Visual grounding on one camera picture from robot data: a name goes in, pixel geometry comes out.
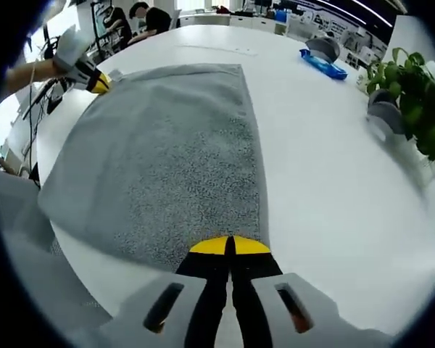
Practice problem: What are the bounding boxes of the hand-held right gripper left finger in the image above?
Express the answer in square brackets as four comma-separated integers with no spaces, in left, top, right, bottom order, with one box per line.
[94,235,231,348]

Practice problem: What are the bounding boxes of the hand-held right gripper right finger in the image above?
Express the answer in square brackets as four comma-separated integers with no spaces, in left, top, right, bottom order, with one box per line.
[231,234,393,348]

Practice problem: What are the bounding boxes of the grey towel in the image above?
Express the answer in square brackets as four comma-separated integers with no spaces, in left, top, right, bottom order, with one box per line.
[37,62,273,273]

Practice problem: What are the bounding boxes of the black monitor stand pole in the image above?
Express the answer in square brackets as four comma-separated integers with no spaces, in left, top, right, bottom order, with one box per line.
[89,0,108,38]

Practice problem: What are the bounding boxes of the white table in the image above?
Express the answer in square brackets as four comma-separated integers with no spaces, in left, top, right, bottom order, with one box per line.
[33,22,435,339]

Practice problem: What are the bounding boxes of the grey mesh office chair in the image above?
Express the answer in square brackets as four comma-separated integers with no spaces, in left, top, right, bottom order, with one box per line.
[0,169,115,344]

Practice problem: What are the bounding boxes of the blue wipes packet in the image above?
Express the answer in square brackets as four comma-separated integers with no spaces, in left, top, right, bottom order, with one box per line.
[298,48,349,82]

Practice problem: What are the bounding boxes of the white cup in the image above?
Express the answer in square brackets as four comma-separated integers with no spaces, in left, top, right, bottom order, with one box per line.
[355,70,371,96]

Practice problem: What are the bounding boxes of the green potted plant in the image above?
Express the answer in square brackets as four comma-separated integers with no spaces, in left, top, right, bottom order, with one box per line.
[365,46,435,163]

